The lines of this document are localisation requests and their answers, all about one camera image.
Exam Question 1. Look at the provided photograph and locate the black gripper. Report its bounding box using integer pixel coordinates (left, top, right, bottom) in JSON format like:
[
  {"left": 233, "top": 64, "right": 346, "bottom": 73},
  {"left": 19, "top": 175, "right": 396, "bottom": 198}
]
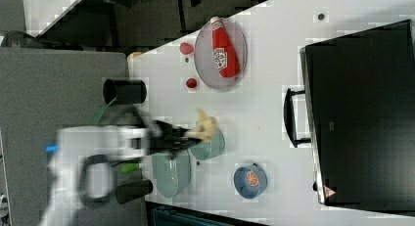
[{"left": 149, "top": 120, "right": 202, "bottom": 158}]

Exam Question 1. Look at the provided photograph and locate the yellow plush banana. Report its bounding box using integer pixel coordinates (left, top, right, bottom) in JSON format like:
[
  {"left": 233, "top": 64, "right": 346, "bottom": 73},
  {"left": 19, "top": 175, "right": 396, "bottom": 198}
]
[{"left": 186, "top": 109, "right": 217, "bottom": 143}]

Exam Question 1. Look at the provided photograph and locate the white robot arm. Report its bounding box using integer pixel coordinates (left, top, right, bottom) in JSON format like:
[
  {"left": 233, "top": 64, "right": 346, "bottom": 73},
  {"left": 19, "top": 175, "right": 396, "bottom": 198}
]
[{"left": 39, "top": 120, "right": 211, "bottom": 226}]

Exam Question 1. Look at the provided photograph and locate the black toaster oven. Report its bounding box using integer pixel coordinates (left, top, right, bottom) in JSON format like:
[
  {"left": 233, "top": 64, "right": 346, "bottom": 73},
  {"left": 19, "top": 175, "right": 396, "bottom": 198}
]
[{"left": 283, "top": 20, "right": 415, "bottom": 216}]

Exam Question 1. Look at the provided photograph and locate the green oval colander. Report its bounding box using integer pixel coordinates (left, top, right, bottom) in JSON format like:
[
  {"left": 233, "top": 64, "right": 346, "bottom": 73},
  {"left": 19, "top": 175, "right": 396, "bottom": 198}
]
[{"left": 152, "top": 151, "right": 191, "bottom": 198}]

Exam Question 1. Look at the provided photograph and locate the small red strawberry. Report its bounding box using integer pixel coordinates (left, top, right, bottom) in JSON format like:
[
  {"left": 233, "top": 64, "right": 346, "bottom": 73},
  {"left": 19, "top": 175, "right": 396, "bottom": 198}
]
[{"left": 186, "top": 78, "right": 198, "bottom": 89}]

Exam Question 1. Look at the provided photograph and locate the blue cup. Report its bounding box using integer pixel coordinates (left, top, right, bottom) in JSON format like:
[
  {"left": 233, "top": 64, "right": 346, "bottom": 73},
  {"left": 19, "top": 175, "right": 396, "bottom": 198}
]
[{"left": 233, "top": 163, "right": 268, "bottom": 200}]

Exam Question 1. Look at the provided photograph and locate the orange slice toy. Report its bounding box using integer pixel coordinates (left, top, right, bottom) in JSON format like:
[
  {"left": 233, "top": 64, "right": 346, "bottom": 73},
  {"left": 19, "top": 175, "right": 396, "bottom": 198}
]
[{"left": 247, "top": 171, "right": 258, "bottom": 187}]

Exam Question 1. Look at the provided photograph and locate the black cylinder cup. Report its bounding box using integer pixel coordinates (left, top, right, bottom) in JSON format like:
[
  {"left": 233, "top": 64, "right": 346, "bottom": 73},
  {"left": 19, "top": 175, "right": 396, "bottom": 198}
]
[{"left": 115, "top": 180, "right": 154, "bottom": 204}]

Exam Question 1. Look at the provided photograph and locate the grey round plate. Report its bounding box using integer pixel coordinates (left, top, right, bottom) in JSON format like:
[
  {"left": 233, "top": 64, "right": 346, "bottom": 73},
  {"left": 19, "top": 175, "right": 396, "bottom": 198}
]
[{"left": 194, "top": 17, "right": 248, "bottom": 91}]

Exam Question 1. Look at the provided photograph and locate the black utensil holder cup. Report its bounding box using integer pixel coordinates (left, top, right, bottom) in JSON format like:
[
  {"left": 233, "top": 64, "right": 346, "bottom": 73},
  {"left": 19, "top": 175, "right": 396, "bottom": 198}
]
[{"left": 103, "top": 79, "right": 147, "bottom": 105}]

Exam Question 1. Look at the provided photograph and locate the red ketchup bottle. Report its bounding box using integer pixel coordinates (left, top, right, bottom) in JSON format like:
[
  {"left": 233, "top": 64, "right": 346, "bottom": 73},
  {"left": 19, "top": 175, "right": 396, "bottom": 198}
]
[{"left": 210, "top": 17, "right": 240, "bottom": 78}]

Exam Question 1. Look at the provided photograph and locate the large red strawberry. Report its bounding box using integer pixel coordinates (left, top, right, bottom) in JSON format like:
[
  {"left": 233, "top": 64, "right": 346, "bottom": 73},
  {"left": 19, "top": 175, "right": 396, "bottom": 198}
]
[{"left": 179, "top": 42, "right": 194, "bottom": 55}]

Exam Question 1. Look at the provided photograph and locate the green spatula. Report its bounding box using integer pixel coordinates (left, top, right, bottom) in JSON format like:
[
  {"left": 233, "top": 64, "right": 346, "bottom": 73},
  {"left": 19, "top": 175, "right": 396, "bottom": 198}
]
[{"left": 88, "top": 98, "right": 115, "bottom": 125}]

